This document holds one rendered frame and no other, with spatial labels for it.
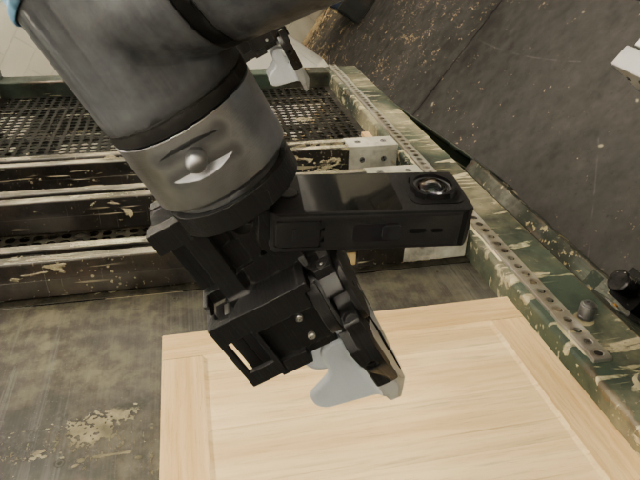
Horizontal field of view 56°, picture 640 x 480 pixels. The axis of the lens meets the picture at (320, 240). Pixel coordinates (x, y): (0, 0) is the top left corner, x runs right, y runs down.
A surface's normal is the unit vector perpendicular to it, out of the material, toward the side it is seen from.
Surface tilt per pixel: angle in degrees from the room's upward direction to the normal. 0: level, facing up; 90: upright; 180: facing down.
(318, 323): 90
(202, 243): 90
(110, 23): 84
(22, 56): 90
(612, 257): 0
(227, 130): 103
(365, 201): 57
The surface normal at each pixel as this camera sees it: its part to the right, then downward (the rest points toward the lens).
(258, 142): 0.71, 0.11
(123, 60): 0.08, 0.66
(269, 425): 0.02, -0.87
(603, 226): -0.79, -0.42
